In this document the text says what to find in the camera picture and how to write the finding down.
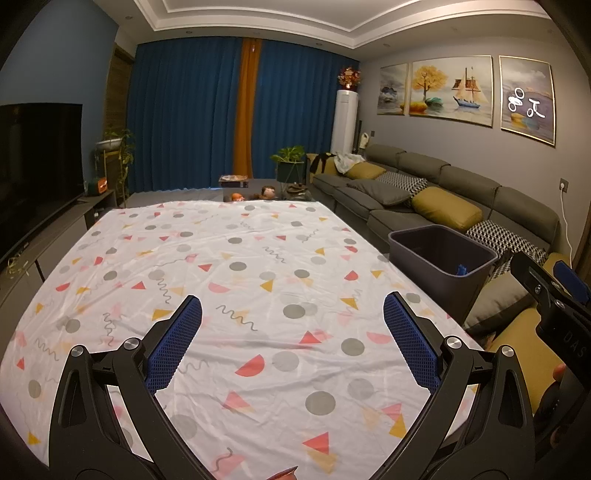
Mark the leafy green potted plant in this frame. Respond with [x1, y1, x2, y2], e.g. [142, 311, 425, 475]
[270, 145, 308, 186]

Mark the white power cable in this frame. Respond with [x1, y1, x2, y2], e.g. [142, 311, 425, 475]
[560, 189, 576, 269]

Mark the yellow pillow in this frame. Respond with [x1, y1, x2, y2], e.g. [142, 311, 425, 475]
[345, 162, 387, 182]
[411, 187, 484, 233]

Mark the purple grey framed painting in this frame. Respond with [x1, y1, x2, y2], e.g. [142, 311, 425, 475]
[499, 55, 555, 148]

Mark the orange curtain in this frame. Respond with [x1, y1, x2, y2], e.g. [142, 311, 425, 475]
[233, 38, 263, 179]

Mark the red gold flower ornament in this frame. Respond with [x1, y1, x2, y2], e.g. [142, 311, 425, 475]
[337, 66, 363, 91]

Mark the trailing potted plant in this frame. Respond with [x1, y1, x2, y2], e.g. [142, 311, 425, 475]
[95, 129, 137, 206]

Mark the brown wooden wall screen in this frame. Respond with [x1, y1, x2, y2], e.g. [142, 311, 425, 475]
[104, 44, 135, 182]

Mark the dark grey plastic bin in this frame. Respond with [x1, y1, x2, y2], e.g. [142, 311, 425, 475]
[388, 225, 499, 324]

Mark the white patterned tablecloth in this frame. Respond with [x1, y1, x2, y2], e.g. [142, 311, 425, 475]
[0, 200, 485, 480]

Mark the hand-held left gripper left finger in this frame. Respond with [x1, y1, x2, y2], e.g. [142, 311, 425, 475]
[48, 294, 204, 480]

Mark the grey pillow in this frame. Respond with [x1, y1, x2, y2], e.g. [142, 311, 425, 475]
[462, 270, 537, 331]
[347, 179, 413, 208]

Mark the white standing air conditioner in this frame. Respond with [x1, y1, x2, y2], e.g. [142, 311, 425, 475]
[330, 90, 360, 156]

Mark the gold plant stand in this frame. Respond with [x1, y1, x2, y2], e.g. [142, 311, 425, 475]
[98, 148, 128, 205]

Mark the black flat television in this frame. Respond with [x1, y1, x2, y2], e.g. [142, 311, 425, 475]
[0, 104, 85, 260]

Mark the blue curtain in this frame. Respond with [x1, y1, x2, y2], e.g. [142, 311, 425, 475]
[252, 41, 362, 179]
[127, 39, 245, 195]

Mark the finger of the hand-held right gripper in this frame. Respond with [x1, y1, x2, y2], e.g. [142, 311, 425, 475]
[553, 260, 591, 303]
[510, 251, 571, 311]

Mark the grey sofa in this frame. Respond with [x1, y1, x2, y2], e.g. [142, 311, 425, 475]
[311, 144, 561, 296]

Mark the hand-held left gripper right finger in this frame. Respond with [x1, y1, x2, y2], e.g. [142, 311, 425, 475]
[383, 291, 536, 480]

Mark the large yellow cushion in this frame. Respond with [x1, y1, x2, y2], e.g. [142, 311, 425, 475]
[485, 254, 591, 416]

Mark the large sailboat painting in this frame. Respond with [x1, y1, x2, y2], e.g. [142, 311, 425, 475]
[409, 56, 495, 123]

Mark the black white patterned pillow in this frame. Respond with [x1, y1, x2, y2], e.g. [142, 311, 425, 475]
[464, 219, 548, 267]
[375, 172, 430, 195]

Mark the small landscape painting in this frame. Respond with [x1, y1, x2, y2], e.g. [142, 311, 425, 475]
[376, 63, 411, 116]

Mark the dark grey television cabinet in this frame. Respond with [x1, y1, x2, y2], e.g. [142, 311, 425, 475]
[0, 188, 116, 333]

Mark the white crumpled garment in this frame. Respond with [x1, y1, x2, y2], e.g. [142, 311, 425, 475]
[333, 152, 366, 175]

